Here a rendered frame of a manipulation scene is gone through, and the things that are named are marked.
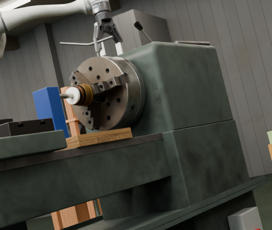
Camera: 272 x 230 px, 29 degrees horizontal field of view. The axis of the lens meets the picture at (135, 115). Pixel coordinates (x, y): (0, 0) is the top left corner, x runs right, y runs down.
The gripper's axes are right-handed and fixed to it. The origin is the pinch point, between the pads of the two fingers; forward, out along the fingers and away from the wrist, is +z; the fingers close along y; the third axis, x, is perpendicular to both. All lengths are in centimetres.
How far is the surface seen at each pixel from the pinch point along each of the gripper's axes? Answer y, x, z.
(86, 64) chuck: 31.8, 9.6, 8.3
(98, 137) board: 58, 30, 41
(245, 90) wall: -663, -230, -21
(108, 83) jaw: 35.8, 21.9, 20.0
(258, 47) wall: -669, -190, -89
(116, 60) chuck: 28.7, 23.2, 10.8
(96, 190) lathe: 64, 29, 59
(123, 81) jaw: 31.7, 26.5, 20.2
